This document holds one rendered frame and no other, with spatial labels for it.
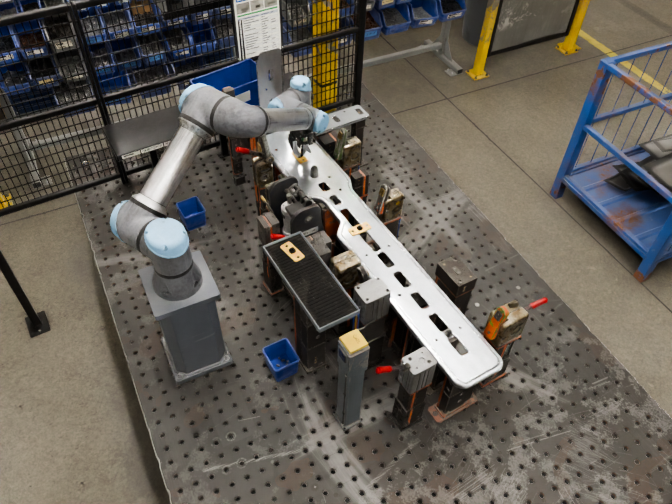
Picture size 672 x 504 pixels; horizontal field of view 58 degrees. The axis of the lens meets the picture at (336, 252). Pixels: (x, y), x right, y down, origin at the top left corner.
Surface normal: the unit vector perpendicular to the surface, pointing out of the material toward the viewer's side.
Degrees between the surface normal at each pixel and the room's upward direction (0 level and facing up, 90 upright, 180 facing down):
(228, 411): 0
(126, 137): 0
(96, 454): 0
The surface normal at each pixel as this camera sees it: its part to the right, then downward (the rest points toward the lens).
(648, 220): 0.02, -0.67
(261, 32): 0.51, 0.65
